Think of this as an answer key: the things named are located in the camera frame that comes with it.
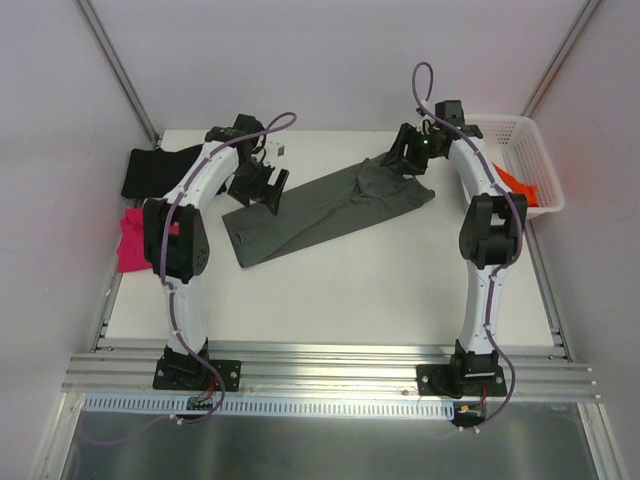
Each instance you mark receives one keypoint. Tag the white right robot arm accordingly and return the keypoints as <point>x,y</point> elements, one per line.
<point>490,241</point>

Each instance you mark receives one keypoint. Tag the black folded t shirt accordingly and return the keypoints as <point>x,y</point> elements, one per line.
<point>154,173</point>

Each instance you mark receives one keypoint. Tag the aluminium mounting rail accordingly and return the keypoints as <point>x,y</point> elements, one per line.
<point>325,370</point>

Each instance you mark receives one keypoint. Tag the orange t shirt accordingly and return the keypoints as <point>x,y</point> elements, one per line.
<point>517,187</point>

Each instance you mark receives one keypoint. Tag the aluminium corner post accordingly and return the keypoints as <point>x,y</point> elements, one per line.
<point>569,43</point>
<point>108,51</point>

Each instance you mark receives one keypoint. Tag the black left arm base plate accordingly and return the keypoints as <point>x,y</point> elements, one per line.
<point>175,371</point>

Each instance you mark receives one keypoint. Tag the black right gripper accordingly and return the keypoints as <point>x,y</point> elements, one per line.
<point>407,151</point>

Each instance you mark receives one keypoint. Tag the white plastic basket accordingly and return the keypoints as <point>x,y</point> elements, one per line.
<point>514,144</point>

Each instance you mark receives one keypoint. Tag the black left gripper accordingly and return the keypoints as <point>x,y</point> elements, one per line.
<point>260,185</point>

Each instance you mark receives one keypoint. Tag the pink folded t shirt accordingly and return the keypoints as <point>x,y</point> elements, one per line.
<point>130,251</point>

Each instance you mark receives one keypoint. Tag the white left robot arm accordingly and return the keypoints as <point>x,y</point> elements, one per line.
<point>231,160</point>

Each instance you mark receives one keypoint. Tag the left aluminium corner post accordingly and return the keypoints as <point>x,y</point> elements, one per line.
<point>108,51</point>

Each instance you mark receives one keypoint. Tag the white slotted cable duct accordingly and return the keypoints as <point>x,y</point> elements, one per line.
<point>271,406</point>

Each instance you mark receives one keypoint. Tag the grey t shirt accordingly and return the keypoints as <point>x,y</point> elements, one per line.
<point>351,199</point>

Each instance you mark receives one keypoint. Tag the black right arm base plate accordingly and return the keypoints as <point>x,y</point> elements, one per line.
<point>447,380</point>

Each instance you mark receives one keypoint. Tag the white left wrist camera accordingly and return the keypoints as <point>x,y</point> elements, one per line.
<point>274,153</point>

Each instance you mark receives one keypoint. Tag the right aluminium corner post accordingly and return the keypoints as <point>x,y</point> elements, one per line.
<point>569,43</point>

